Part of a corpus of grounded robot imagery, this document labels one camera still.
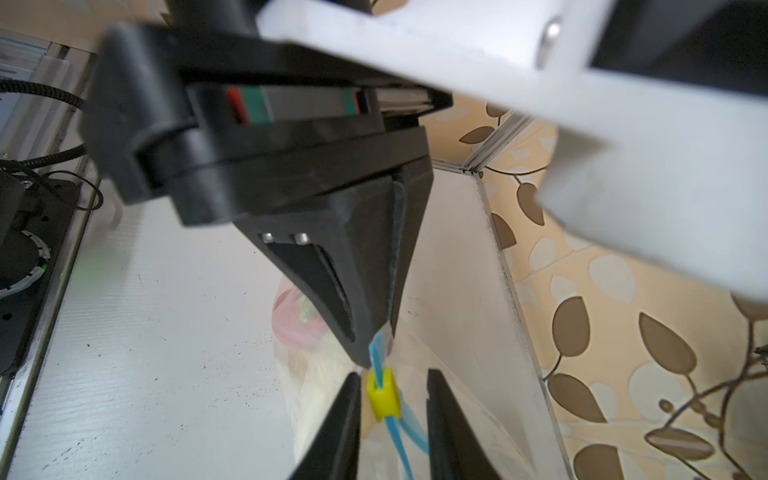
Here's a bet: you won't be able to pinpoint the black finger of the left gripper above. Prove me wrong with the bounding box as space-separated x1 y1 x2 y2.
235 157 433 368

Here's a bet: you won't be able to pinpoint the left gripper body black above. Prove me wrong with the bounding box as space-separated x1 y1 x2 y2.
79 1 453 226

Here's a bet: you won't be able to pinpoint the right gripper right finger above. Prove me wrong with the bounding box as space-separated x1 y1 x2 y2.
427 369 500 480

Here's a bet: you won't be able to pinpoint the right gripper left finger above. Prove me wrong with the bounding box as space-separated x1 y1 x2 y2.
290 373 362 480

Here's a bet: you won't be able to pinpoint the clear zip top bag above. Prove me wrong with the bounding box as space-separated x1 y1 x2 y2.
273 278 534 479

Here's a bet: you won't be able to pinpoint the white radish green leaves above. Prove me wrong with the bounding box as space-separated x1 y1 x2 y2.
286 344 358 436

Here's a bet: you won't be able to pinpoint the red apple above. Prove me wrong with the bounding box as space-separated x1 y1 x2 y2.
271 286 328 349

